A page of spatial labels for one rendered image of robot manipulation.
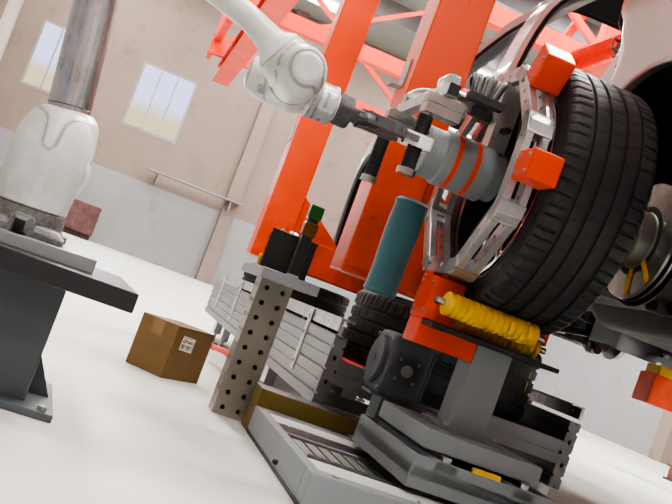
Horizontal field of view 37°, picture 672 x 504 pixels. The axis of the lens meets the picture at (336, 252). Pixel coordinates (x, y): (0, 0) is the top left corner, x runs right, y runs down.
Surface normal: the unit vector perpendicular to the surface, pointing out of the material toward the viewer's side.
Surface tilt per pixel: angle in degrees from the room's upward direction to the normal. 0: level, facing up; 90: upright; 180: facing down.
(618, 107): 48
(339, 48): 90
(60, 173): 89
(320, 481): 90
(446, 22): 90
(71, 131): 71
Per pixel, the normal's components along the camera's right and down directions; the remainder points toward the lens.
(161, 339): -0.44, -0.22
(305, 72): 0.33, 0.10
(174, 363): 0.83, 0.28
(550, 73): -0.02, 0.56
